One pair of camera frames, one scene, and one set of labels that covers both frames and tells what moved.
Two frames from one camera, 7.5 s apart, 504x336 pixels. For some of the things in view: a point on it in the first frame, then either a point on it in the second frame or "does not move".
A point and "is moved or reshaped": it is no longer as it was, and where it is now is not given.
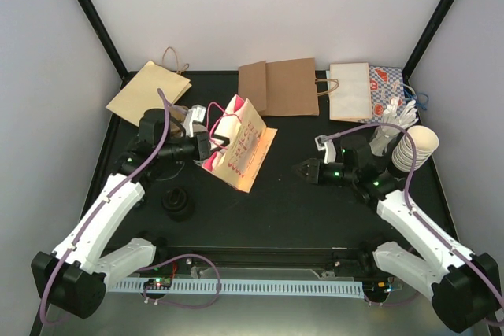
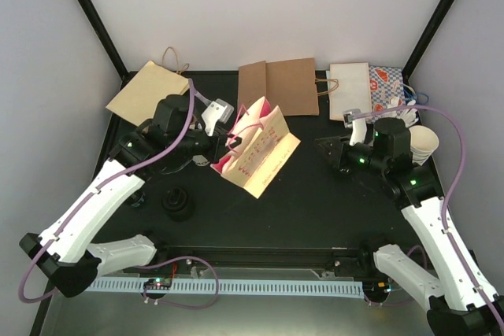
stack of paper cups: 426,142 does not move
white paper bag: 350,92 does not move
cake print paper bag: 240,143 is moved or reshaped
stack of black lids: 177,204 does not move
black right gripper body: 347,175 to 376,163
